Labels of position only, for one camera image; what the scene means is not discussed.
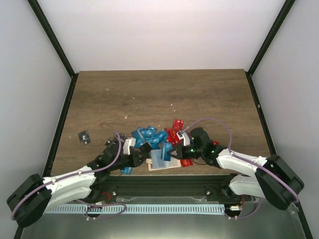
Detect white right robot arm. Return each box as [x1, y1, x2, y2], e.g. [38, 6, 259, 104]
[165, 127, 305, 210]

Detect red card by holder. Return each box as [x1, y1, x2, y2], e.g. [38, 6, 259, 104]
[180, 159, 193, 167]

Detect light blue slotted cable duct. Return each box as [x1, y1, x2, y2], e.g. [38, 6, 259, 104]
[48, 204, 225, 215]

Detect blue vip card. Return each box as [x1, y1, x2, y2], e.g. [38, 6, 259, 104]
[131, 127, 151, 147]
[161, 142, 172, 162]
[151, 130, 167, 144]

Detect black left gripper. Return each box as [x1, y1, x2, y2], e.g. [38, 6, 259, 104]
[110, 151, 150, 172]

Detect lone black VIP card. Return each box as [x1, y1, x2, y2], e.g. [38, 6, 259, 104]
[78, 130, 91, 145]

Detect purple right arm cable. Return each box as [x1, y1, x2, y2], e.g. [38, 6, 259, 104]
[183, 117, 300, 220]

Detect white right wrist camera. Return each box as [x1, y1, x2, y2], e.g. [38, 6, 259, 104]
[176, 131, 193, 146]

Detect black frame post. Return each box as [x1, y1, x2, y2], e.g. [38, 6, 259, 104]
[248, 0, 297, 75]
[26, 0, 76, 78]

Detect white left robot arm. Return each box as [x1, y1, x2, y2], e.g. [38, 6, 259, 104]
[6, 142, 152, 228]

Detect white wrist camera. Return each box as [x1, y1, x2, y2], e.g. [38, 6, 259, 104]
[123, 137, 136, 155]
[176, 131, 193, 146]

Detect red VIP card top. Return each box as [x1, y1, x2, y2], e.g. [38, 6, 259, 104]
[172, 119, 184, 131]

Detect red VIP card long diagonal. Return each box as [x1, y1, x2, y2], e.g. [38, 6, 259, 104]
[164, 128, 181, 145]

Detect black frame post right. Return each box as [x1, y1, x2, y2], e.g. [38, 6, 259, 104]
[248, 0, 297, 75]

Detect black frame post left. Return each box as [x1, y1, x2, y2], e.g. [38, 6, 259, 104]
[26, 0, 76, 78]

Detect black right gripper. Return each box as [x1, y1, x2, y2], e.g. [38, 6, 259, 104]
[167, 143, 204, 160]

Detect blue card top with chip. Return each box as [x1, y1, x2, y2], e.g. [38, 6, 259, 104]
[146, 125, 157, 138]

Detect blue striped card front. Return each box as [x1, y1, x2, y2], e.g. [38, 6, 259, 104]
[121, 167, 133, 175]

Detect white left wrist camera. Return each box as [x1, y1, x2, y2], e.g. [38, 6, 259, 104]
[123, 137, 136, 155]

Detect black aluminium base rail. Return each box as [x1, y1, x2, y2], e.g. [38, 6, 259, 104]
[72, 174, 252, 202]

